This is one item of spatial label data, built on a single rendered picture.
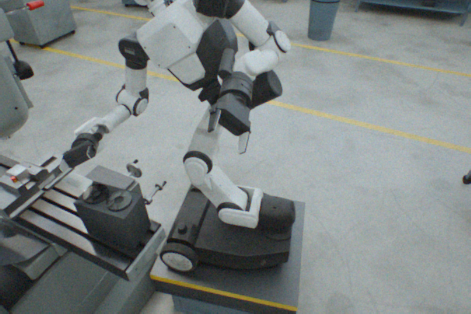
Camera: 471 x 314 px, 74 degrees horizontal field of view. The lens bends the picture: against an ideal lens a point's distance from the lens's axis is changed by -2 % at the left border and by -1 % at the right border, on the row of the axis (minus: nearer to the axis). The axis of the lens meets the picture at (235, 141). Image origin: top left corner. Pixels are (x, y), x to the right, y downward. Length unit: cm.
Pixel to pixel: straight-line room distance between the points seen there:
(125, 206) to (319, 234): 165
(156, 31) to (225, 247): 109
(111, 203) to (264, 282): 94
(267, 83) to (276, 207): 70
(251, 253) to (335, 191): 132
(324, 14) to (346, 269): 403
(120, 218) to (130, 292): 96
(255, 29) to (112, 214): 80
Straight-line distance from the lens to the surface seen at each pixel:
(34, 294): 168
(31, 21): 584
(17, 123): 135
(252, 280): 181
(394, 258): 257
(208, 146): 141
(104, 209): 123
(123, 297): 208
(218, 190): 160
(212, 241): 172
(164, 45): 115
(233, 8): 108
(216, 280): 181
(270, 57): 107
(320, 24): 553
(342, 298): 230
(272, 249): 170
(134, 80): 143
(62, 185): 167
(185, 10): 110
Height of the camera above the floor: 201
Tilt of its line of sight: 39 degrees down
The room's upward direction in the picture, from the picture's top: straight up
